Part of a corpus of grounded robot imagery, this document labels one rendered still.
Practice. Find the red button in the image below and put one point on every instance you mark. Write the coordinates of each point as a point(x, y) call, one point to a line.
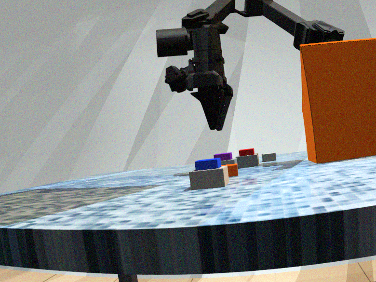
point(247, 158)

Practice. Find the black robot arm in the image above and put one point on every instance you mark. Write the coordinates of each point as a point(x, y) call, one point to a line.
point(201, 28)

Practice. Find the purple button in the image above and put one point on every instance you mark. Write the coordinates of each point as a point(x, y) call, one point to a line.
point(226, 158)

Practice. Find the blue button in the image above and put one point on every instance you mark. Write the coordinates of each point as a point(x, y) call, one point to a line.
point(209, 174)

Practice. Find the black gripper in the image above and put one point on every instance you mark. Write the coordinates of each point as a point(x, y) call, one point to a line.
point(213, 91)

